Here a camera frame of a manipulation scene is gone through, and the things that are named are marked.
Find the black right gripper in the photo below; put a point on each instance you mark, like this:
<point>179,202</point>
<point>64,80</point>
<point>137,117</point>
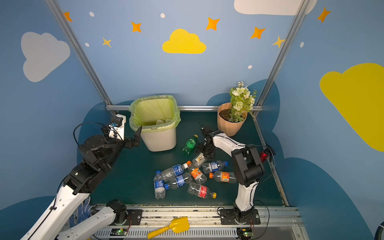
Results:
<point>207,147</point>

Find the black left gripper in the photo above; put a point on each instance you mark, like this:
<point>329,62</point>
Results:
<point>130,142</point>

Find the clear bottle white cap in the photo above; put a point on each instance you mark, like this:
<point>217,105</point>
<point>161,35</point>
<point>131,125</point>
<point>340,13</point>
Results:
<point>199,160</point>

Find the clear bottle yellow cap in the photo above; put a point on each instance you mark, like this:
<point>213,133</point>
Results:
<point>201,191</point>

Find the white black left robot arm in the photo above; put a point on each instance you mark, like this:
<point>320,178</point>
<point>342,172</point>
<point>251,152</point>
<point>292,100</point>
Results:
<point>100,153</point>

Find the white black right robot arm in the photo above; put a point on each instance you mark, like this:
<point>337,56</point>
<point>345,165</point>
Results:
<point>248,169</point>

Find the green bin liner bag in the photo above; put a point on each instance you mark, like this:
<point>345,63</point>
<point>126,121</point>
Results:
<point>145,111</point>

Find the white plastic trash bin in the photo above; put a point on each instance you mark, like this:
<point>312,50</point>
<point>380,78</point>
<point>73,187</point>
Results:
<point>160,141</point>

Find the green plastic bottle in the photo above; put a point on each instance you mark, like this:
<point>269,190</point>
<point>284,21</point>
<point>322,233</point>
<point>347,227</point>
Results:
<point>190,144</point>

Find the clear bottle blue cap right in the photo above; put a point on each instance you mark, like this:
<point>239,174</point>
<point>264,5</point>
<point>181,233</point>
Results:
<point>212,167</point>

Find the clear bottle orange label middle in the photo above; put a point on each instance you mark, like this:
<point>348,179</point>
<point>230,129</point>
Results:
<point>197,174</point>

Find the clear bottle orange cap right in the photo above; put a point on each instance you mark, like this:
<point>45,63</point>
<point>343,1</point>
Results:
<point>224,177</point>

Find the clear bottle blue label lower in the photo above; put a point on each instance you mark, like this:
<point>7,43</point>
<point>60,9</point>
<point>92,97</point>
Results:
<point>179,181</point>

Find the clear bottle blue label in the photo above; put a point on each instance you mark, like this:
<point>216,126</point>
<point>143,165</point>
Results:
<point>179,181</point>
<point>159,186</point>
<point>175,171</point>

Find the clear bottle blue label upper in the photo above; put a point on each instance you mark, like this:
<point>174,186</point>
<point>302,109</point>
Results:
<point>175,171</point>

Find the white artificial flowers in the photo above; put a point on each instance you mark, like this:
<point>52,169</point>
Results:
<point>242,101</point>

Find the clear bottle blue label left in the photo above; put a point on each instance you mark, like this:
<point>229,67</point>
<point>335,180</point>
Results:
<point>159,186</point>

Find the yellow plastic shovel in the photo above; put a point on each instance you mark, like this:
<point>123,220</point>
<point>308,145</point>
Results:
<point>177,225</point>

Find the blue white work glove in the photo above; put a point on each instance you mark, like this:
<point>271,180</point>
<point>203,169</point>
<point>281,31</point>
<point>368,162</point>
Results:
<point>82,212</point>

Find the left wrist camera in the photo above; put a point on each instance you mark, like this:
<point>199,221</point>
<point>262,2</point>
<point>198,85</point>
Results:
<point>118,126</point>

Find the aluminium rear frame rail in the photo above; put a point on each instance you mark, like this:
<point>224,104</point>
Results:
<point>199,108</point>

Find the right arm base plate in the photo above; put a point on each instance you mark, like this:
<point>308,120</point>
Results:
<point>235,217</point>

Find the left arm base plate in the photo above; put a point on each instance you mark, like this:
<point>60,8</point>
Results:
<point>134,217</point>

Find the white perforated cable duct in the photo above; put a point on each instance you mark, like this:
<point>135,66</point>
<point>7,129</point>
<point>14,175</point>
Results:
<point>142,233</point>

